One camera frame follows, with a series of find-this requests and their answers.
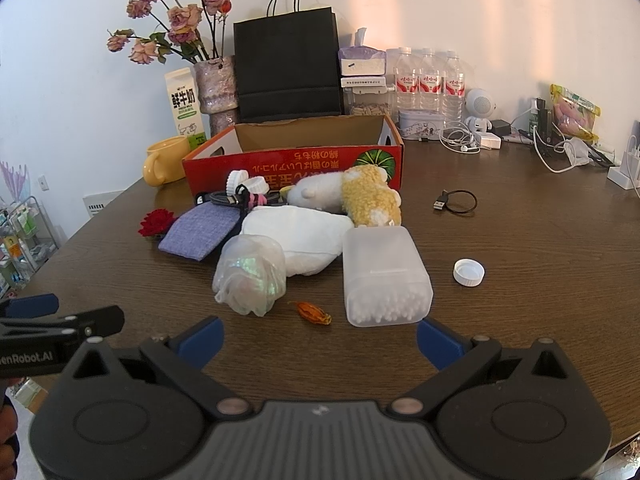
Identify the yellow ceramic mug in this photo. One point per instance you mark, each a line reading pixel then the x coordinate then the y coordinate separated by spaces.
pixel 163 163

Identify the white power adapter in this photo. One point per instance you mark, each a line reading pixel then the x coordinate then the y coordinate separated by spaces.
pixel 626 176

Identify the black paper bag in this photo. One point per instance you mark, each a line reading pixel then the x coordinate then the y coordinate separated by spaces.
pixel 286 66

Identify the orange dried flower bud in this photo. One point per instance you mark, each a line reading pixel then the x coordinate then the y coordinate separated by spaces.
pixel 311 313

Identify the water bottle right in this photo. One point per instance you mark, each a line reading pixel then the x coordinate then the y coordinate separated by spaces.
pixel 454 90

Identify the clear seed container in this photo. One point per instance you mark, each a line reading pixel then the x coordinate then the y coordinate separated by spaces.
pixel 369 101

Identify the red cardboard box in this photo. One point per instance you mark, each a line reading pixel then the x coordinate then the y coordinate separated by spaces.
pixel 285 152

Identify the white milk carton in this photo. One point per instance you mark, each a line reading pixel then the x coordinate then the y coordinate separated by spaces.
pixel 185 106

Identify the white tissue cloth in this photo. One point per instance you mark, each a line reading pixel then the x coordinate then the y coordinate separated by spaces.
pixel 310 239

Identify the water bottle left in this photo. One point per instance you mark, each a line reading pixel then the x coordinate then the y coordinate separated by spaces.
pixel 406 80

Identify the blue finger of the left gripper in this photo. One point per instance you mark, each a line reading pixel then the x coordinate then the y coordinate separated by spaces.
pixel 103 322
pixel 29 307

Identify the white earphones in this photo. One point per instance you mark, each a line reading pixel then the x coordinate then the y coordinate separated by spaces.
pixel 459 140

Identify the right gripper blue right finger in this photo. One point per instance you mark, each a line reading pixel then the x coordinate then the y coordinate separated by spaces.
pixel 440 345

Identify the white robot figurine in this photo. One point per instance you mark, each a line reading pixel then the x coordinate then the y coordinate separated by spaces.
pixel 480 105

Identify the white face mask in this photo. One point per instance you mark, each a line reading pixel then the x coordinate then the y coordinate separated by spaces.
pixel 577 152

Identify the iridescent plastic bag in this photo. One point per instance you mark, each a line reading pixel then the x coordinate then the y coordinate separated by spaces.
pixel 250 275

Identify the yellow snack bag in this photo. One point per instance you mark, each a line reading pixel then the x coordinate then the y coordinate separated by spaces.
pixel 573 115

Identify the white round lid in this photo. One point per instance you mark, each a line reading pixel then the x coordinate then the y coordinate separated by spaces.
pixel 234 180
pixel 257 185

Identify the purple woven pouch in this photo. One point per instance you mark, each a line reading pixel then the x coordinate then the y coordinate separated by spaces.
pixel 196 233

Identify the green spray bottle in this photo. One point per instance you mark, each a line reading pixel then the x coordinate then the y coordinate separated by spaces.
pixel 533 120

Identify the white yellow plush toy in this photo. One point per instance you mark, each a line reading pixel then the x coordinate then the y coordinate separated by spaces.
pixel 360 192

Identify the water bottle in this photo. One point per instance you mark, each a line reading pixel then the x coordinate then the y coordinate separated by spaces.
pixel 430 83
pixel 454 90
pixel 406 80

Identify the white charger block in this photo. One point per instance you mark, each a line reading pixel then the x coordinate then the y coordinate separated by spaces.
pixel 488 140

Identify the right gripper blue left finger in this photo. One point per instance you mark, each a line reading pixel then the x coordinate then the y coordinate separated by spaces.
pixel 200 343

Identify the clear cotton swab box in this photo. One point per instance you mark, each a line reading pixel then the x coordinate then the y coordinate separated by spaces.
pixel 385 280

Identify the white printed tin box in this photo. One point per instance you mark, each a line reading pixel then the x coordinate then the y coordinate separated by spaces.
pixel 420 125

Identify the wire storage rack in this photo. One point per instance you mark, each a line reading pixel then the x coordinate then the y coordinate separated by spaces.
pixel 27 243

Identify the person's left hand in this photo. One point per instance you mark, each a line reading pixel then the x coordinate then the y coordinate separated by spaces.
pixel 9 445

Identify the purple textured vase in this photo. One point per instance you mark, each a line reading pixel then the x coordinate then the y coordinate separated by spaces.
pixel 217 93

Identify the water bottle middle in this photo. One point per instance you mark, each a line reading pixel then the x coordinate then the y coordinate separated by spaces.
pixel 430 83

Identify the black power adapter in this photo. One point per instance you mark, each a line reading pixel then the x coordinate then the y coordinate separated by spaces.
pixel 500 128

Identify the white bottle cap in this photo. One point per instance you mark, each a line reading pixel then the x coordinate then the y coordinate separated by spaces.
pixel 468 272

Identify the red fabric rose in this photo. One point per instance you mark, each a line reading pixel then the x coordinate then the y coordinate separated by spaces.
pixel 157 223

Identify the white flat box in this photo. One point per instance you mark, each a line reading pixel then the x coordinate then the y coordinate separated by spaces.
pixel 363 81

